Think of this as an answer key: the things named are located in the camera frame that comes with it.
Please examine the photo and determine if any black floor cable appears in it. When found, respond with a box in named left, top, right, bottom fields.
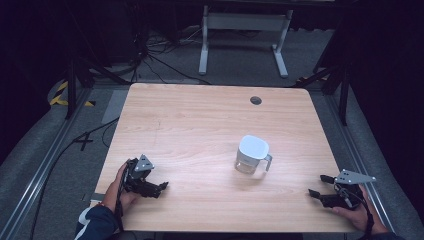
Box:
left=29, top=117, right=120, bottom=240

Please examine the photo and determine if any black metal stand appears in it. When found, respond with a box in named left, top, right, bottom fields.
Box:
left=293, top=63, right=352, bottom=127
left=63, top=54, right=132, bottom=120

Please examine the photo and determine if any black tape cross mark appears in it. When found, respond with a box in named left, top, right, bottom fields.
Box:
left=73, top=132, right=95, bottom=152

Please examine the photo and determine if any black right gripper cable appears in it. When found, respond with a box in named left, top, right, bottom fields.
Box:
left=333, top=183, right=375, bottom=240

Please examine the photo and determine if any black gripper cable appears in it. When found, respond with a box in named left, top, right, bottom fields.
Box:
left=114, top=161, right=130, bottom=232
left=333, top=183, right=375, bottom=240

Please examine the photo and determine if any person's left hand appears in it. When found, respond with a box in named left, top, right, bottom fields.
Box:
left=100, top=161, right=142, bottom=214

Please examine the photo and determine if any aluminium floor rail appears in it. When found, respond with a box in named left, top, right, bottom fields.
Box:
left=0, top=85, right=94, bottom=240
left=323, top=93, right=398, bottom=234

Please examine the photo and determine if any bundle of black floor cables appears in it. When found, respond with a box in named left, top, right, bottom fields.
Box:
left=129, top=26, right=213, bottom=86

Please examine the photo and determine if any clear water pitcher white lid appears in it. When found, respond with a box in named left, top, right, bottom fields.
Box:
left=234, top=134, right=274, bottom=176

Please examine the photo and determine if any person's right hand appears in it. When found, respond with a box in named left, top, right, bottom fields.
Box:
left=331, top=184, right=390, bottom=235

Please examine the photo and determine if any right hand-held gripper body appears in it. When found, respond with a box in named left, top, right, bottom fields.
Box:
left=322, top=169, right=377, bottom=210

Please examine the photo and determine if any grey floor plate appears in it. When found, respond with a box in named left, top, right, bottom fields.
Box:
left=101, top=88, right=130, bottom=125

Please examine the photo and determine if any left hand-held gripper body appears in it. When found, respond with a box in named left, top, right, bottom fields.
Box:
left=123, top=153, right=160, bottom=199

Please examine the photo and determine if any yellow black floor tape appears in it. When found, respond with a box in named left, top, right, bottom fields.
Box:
left=49, top=81, right=97, bottom=108

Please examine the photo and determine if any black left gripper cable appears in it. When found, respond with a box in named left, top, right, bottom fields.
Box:
left=114, top=161, right=130, bottom=232

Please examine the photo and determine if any white metal desk frame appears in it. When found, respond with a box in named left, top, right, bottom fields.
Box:
left=198, top=4, right=295, bottom=79

